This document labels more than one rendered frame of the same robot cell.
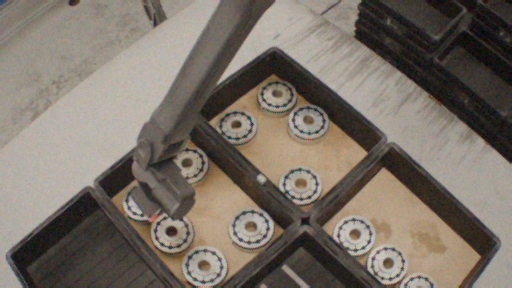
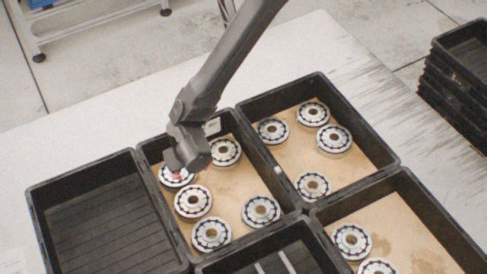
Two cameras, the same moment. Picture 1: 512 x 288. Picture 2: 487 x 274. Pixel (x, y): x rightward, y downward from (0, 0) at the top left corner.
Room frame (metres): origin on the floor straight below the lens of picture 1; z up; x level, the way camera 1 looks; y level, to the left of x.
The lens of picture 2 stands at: (-0.20, -0.16, 1.99)
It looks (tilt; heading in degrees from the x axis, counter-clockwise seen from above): 51 degrees down; 18
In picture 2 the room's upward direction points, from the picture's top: 3 degrees counter-clockwise
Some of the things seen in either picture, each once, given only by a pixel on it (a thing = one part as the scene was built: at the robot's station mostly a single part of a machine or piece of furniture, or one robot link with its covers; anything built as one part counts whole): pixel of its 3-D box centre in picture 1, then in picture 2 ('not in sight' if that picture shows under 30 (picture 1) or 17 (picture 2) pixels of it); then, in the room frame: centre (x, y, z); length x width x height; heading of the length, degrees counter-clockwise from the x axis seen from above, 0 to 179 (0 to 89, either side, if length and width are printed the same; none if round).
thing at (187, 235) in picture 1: (171, 232); (193, 201); (0.43, 0.19, 0.86); 0.10 x 0.10 x 0.01
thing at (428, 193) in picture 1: (406, 243); (402, 262); (0.38, -0.35, 0.87); 0.40 x 0.30 x 0.11; 43
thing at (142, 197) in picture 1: (156, 185); (185, 148); (0.44, 0.19, 1.07); 0.10 x 0.07 x 0.07; 132
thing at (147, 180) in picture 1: (151, 175); (181, 135); (0.43, 0.19, 1.13); 0.07 x 0.06 x 0.07; 44
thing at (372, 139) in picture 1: (287, 136); (312, 146); (0.68, -0.08, 0.87); 0.40 x 0.30 x 0.11; 43
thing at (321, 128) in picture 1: (308, 121); (334, 138); (0.73, -0.13, 0.86); 0.10 x 0.10 x 0.01
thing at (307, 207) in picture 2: (288, 125); (313, 135); (0.68, -0.08, 0.92); 0.40 x 0.30 x 0.02; 43
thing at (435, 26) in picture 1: (406, 32); (474, 92); (1.53, -0.67, 0.37); 0.40 x 0.30 x 0.45; 45
